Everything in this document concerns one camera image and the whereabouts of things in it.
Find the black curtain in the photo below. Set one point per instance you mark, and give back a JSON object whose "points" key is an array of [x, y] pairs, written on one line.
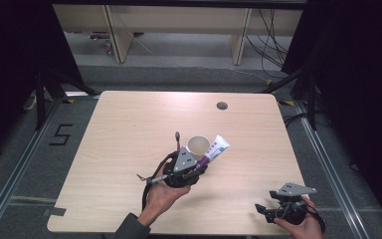
{"points": [[10, 66], [358, 83]]}

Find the black tape floor mark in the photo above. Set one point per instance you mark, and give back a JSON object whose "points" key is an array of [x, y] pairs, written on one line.
{"points": [[60, 135]]}

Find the black metal stand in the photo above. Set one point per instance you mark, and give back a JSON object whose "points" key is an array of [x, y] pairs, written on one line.
{"points": [[40, 99], [311, 99]]}

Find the light wooden desk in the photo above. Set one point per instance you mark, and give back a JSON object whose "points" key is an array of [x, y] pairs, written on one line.
{"points": [[179, 20]]}

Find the round grey table grommet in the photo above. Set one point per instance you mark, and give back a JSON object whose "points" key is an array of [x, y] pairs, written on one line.
{"points": [[222, 106]]}

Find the metal floor rail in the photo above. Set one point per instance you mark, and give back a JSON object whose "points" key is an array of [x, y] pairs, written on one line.
{"points": [[331, 172], [16, 166]]}

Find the person's left hand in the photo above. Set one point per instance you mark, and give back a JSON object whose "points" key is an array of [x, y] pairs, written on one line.
{"points": [[160, 199]]}

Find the yellow black floor tape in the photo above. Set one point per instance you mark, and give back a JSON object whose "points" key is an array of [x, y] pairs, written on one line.
{"points": [[68, 100], [286, 103]]}

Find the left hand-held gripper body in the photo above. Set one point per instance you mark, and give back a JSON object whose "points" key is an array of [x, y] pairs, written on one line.
{"points": [[184, 162]]}

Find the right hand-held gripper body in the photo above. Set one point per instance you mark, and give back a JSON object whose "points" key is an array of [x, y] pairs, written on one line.
{"points": [[294, 190]]}

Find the person's right hand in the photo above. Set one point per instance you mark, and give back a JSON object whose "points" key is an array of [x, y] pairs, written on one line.
{"points": [[306, 230]]}

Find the grey tape strip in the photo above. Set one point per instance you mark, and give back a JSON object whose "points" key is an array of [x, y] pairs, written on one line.
{"points": [[55, 211]]}

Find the white and purple toothpaste tube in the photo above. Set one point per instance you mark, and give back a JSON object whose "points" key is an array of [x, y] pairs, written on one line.
{"points": [[216, 149]]}

